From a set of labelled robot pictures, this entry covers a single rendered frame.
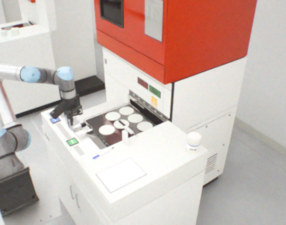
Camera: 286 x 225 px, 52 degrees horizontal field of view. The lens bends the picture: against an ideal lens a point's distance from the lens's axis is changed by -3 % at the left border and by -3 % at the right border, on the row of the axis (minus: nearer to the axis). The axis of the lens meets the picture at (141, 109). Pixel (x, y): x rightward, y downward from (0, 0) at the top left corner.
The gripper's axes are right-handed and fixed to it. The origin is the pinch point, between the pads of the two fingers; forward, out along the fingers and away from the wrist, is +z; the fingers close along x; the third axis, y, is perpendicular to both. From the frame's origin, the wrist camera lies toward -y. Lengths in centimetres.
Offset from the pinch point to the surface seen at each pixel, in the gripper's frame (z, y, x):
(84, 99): 106, 90, 183
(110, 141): 16.0, 21.5, -5.2
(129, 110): 16, 49, 16
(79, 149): 10.2, 0.4, -7.4
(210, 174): 89, 110, -17
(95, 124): 15.9, 22.2, 14.6
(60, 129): 10.2, -0.7, 15.8
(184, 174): 18, 40, -50
